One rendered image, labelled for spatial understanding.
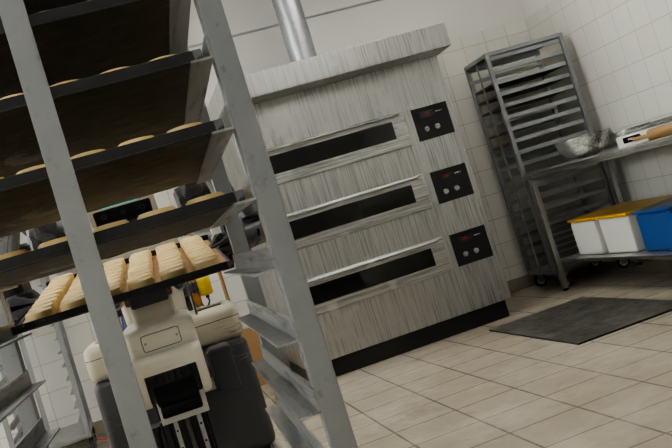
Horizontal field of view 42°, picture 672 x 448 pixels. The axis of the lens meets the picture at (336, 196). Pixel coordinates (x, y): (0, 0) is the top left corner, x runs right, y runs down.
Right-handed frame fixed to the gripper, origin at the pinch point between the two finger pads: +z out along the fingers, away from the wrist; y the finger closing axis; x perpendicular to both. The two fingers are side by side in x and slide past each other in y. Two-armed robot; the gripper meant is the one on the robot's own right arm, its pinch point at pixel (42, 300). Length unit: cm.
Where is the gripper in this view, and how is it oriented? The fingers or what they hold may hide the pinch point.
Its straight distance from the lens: 199.7
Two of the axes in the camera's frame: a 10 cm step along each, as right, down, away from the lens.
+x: 5.1, -2.1, 8.3
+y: -2.8, -9.6, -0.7
